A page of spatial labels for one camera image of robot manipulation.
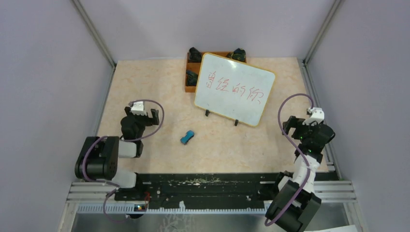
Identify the rolled dark tie front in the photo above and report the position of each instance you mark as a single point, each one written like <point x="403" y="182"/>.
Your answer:
<point x="192" y="78"/>

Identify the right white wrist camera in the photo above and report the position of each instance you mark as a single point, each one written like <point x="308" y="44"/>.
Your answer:
<point x="316" y="114"/>

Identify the wire whiteboard stand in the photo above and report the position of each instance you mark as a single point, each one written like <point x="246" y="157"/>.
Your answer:
<point x="208" y="112"/>

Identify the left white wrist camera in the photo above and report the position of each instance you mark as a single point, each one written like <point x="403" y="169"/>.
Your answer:
<point x="138" y="107"/>

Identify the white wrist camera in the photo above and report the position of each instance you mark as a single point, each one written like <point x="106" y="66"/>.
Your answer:
<point x="316" y="114"/>
<point x="138" y="107"/>

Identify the aluminium frame rail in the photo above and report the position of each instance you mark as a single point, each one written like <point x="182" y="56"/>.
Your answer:
<point x="328" y="191"/>

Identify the rolled dark tie left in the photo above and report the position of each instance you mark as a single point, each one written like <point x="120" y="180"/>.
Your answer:
<point x="194" y="55"/>

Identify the blue whiteboard eraser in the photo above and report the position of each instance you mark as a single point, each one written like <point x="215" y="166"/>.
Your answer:
<point x="186" y="138"/>

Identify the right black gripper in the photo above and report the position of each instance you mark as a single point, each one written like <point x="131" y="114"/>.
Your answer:
<point x="293" y="122"/>

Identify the whiteboard with yellow frame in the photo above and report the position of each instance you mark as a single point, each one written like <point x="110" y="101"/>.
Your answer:
<point x="233" y="89"/>

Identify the rolled dark tie right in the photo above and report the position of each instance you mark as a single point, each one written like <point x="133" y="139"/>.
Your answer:
<point x="239" y="54"/>

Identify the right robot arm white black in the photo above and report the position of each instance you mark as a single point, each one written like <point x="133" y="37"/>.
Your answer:
<point x="294" y="201"/>

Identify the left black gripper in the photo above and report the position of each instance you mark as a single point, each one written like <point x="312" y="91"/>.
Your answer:
<point x="150" y="121"/>

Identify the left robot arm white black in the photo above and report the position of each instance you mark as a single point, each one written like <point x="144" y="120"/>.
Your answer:
<point x="98" y="158"/>

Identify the rolled dark tie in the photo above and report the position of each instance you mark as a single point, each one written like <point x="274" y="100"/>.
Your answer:
<point x="194" y="55"/>
<point x="192" y="78"/>
<point x="239" y="54"/>

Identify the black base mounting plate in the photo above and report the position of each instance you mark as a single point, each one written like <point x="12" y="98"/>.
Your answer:
<point x="203" y="202"/>

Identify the wooden compartment tray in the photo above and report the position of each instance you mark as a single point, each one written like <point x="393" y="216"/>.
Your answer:
<point x="195" y="67"/>

